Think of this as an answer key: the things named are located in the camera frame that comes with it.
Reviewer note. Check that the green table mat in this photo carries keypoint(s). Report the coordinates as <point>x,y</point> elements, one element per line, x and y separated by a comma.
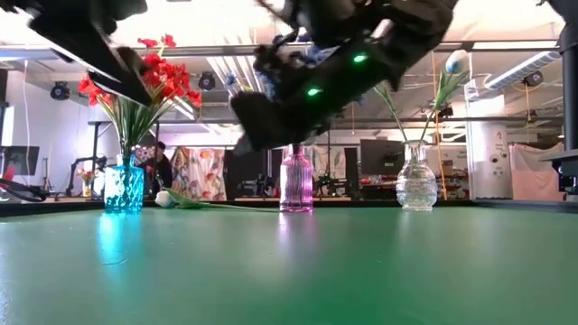
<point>289,271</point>

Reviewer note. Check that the black ceiling spotlight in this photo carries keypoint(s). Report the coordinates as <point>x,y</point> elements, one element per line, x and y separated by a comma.
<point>60,91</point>
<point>533,79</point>
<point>207,81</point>

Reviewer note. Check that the black background monitor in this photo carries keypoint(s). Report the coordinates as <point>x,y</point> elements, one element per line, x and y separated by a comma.
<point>384,158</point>

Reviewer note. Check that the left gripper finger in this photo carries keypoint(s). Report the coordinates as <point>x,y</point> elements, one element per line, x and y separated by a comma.
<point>90,49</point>
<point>113,89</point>

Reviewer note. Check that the blue glass vase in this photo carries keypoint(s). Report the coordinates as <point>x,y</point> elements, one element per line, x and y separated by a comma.
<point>124,189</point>

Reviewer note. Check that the clear glass vase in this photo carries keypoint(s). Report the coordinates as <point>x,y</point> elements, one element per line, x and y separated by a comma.
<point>416,185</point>

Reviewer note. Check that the white ceiling duct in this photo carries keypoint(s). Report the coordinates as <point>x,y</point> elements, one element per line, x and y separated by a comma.
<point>524,70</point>

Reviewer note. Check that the background black robot arm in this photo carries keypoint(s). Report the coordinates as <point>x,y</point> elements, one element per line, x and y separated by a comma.
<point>90,159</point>

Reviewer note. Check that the pink cloth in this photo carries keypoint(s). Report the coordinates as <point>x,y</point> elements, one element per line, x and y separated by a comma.
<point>533,176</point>

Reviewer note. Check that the pink glass vase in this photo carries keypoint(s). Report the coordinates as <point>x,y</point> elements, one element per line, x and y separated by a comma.
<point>295,180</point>

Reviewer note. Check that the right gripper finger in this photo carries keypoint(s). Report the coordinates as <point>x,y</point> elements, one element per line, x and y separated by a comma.
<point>271,122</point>

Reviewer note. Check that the person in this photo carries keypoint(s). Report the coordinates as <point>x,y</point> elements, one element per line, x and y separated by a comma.
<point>160,171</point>

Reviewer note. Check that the dark background monitor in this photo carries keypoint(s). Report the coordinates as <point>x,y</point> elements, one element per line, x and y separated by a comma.
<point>20,160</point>

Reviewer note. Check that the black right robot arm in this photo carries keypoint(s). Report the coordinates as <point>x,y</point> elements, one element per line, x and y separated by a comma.
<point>406,22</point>

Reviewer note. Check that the small background flower vase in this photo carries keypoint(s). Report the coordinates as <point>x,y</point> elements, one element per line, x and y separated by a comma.
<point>86,178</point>

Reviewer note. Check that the black partition panel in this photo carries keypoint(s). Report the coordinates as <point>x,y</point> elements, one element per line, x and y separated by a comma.
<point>244,167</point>

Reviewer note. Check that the floral patterned cloth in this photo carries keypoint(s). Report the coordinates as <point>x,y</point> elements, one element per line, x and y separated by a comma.
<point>198,173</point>

